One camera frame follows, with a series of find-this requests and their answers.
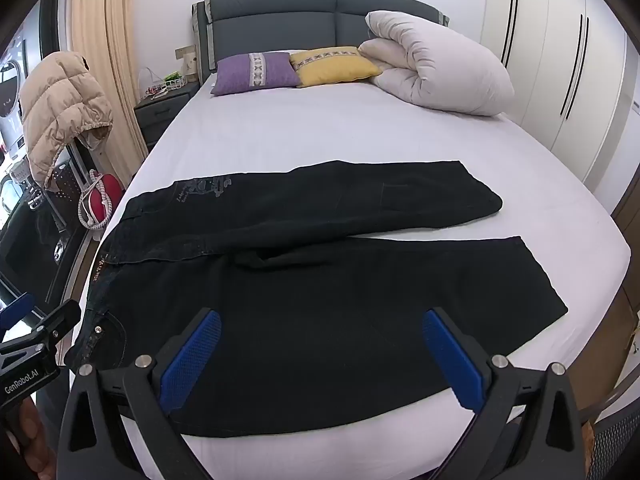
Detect beige puffer jacket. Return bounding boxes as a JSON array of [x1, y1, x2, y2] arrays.
[[19, 51, 115, 190]]

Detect person's left hand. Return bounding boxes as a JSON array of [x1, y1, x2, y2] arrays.
[[4, 399, 57, 480]]

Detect red bag with white cord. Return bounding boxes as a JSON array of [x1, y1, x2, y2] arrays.
[[79, 169, 125, 233]]

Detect purple pillow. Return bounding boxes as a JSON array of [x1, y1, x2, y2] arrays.
[[210, 51, 301, 97]]

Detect white wardrobe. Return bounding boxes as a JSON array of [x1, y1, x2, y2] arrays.
[[480, 0, 640, 196]]

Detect grey padded headboard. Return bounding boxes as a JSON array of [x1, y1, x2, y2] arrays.
[[191, 0, 450, 86]]

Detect wire basket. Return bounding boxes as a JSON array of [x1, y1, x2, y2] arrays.
[[145, 66, 200, 99]]

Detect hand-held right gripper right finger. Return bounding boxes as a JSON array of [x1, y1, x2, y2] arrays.
[[421, 306, 586, 480]]

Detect dark grey nightstand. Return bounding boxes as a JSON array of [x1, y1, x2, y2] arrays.
[[134, 82, 202, 153]]

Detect bed with white sheet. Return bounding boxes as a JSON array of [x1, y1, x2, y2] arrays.
[[70, 77, 632, 480]]

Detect beige plush cushion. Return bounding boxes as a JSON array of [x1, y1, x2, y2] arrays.
[[357, 10, 516, 117]]

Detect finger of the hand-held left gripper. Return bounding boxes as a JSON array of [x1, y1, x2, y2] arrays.
[[0, 292, 37, 332], [27, 300, 82, 348]]

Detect yellow pillow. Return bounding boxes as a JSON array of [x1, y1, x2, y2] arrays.
[[289, 46, 383, 88]]

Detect beige curtain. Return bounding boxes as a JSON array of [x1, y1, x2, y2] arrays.
[[67, 0, 150, 181]]

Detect dark glossy furniture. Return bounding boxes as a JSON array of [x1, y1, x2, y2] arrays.
[[0, 195, 103, 311]]

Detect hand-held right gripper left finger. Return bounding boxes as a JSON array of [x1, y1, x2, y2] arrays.
[[57, 307, 223, 480]]

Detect black pants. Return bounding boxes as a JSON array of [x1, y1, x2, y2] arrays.
[[65, 160, 569, 438]]

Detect black mesh chair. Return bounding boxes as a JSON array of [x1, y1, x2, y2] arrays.
[[585, 407, 640, 480]]

